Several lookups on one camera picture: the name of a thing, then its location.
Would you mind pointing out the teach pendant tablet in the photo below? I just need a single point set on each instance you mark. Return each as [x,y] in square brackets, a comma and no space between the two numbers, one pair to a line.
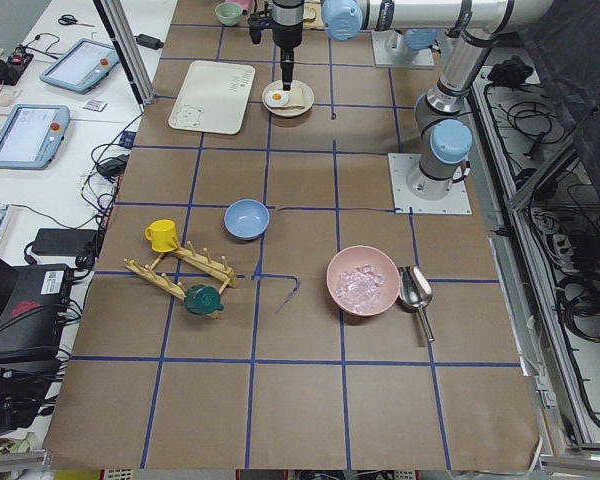
[31,136]
[82,67]

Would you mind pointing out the pink bowl with ice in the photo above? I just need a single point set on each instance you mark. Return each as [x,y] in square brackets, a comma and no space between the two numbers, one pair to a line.
[363,280]

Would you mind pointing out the black computer box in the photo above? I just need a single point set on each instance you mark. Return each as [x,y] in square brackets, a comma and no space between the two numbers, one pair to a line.
[32,301]

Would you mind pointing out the round cream plate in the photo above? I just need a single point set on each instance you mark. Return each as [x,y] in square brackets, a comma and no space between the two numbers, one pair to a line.
[308,94]

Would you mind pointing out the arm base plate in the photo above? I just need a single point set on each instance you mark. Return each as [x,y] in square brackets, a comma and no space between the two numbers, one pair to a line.
[414,193]
[402,52]

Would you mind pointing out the fried egg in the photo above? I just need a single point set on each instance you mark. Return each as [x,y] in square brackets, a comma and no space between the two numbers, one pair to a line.
[277,98]

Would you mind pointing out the bread slice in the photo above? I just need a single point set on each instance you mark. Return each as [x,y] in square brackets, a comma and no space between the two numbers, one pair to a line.
[297,99]

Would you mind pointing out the dark green cup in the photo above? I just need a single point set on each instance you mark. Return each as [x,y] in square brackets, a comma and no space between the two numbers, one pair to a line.
[203,299]

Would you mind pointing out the lower teach pendant tablet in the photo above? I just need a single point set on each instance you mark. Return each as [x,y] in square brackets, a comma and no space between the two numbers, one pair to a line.
[31,136]

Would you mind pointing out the metal ice scoop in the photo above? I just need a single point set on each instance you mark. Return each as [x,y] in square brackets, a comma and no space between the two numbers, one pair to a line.
[415,295]

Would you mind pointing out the upper teach pendant tablet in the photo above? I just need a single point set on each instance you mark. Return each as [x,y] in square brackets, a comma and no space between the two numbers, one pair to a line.
[82,67]

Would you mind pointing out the light green bowl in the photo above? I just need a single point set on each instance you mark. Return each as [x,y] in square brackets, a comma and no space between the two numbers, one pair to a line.
[229,13]

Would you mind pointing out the black power adapter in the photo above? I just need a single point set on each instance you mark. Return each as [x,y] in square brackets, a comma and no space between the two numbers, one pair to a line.
[148,41]

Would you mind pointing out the black scissors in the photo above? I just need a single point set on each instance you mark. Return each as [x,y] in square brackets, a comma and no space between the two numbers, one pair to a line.
[69,19]

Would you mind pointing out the cream bear tray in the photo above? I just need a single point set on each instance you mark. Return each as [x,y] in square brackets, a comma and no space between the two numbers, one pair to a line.
[213,98]

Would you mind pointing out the aluminium frame post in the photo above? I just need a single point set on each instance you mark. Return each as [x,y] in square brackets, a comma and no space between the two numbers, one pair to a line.
[115,22]

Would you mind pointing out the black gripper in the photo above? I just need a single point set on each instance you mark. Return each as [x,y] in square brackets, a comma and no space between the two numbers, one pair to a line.
[285,31]

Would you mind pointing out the yellow cup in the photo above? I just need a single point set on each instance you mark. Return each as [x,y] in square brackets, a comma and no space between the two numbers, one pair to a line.
[162,235]

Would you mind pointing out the blue bowl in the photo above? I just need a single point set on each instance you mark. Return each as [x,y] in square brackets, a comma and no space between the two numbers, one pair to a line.
[246,219]

